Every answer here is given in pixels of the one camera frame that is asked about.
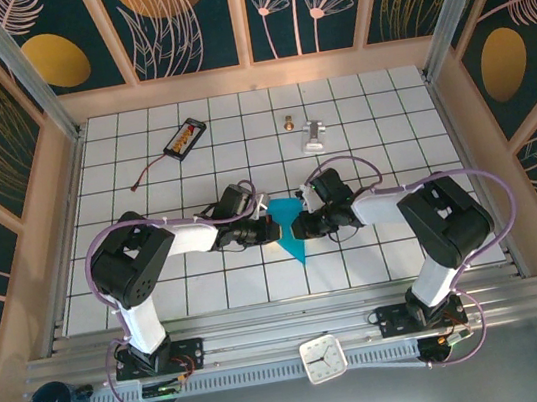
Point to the blue square paper sheet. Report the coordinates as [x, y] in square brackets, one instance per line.
[284, 209]

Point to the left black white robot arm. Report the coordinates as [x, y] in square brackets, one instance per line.
[193, 237]

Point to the white square clock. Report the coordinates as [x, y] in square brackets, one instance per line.
[323, 359]

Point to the small brass screw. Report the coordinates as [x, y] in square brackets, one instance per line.
[288, 123]

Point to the black battery holder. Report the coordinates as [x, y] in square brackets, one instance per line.
[184, 139]

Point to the black controller board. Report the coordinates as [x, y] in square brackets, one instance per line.
[435, 350]
[160, 391]

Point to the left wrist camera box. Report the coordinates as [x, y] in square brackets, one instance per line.
[261, 202]

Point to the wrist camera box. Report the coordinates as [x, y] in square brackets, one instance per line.
[306, 193]
[261, 202]

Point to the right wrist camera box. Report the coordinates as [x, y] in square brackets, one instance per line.
[306, 193]

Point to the aluminium mounting rail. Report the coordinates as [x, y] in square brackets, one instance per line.
[278, 333]

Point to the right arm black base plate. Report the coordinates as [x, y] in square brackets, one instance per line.
[390, 319]

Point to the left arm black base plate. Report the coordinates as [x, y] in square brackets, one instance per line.
[192, 351]

